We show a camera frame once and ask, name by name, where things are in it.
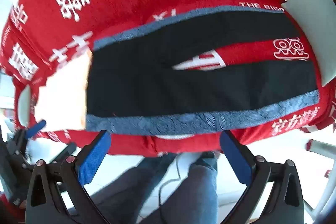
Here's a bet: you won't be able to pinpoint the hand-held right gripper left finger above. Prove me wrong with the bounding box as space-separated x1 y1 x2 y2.
25 130 112 224

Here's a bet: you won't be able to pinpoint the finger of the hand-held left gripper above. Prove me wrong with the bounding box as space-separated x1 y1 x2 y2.
49 142 77 163
14 120 48 144

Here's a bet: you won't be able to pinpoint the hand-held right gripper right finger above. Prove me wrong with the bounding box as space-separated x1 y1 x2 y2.
220 130 305 224

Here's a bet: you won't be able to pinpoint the black pants with blue-grey trim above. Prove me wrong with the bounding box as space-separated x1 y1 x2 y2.
85 6 321 138

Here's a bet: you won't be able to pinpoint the person's leg in jeans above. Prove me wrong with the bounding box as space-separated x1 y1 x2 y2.
188 151 220 224

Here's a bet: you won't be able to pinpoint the red printed blanket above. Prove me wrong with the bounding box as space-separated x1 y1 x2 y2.
0 0 336 159

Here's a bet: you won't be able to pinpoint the white cable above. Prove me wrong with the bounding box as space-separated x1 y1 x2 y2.
158 156 184 224

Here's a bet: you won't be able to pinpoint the white metal frame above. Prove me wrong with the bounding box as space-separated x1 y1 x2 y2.
306 139 336 224

